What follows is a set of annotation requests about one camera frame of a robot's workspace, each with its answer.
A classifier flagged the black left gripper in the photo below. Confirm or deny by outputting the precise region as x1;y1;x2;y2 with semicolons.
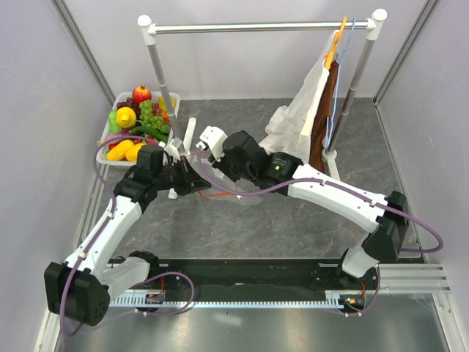
153;155;211;197

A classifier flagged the clear zip top bag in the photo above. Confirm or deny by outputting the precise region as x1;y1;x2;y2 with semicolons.
186;152;262;206

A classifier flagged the green cucumber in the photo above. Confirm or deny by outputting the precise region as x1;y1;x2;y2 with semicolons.
129;126;169;143

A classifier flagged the yellow mango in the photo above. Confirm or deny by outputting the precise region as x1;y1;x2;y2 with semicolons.
125;143;146;162
107;139;134;161

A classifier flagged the green grape bunch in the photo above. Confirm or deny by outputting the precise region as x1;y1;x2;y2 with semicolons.
139;100;164;128

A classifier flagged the yellow pear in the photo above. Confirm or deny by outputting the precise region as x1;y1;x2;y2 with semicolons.
116;107;137;128

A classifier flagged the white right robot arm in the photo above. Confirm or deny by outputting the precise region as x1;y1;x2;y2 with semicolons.
200;127;409;289

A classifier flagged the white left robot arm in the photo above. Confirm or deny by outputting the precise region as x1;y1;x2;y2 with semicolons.
44;145;211;326

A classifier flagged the white cloth garment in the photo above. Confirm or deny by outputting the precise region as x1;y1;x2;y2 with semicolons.
259;31;338;164

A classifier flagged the brown cloth garment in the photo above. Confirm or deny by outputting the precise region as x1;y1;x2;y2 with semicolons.
309;61;339;173

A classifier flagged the red grape bunch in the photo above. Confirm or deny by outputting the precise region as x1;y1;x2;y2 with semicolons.
152;103;169;119

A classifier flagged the yellow starfruit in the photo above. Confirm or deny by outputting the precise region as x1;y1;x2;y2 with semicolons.
158;95;177;113

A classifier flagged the blue clothes hanger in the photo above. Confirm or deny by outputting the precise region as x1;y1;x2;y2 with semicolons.
323;18;356;149

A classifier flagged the white plastic fruit basket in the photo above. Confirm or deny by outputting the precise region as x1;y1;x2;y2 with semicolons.
96;92;181;169

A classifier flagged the green fruit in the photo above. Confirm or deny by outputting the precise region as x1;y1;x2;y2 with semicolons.
108;110;122;134

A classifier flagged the dark purple grape bunch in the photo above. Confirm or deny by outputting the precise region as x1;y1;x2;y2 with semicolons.
117;98;141;117

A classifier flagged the red pomegranate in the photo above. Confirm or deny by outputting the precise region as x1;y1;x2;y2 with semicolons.
132;85;152;105

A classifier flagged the orange clothes hanger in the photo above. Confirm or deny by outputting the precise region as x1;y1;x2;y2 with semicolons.
323;16;347;70

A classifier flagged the white metal clothes rack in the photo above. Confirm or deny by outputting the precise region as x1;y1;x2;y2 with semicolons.
138;9;388;180

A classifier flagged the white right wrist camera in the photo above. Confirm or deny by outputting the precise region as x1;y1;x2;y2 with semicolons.
196;126;227;161

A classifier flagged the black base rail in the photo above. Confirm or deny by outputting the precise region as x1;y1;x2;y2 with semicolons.
108;257;380;303

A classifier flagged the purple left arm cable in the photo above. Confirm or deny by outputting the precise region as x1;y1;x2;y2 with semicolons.
59;134;162;337

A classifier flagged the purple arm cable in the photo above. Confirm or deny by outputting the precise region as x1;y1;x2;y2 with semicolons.
196;144;444;254
59;134;162;337

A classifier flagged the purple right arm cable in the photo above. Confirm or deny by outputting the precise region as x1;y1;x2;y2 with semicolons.
196;144;444;254

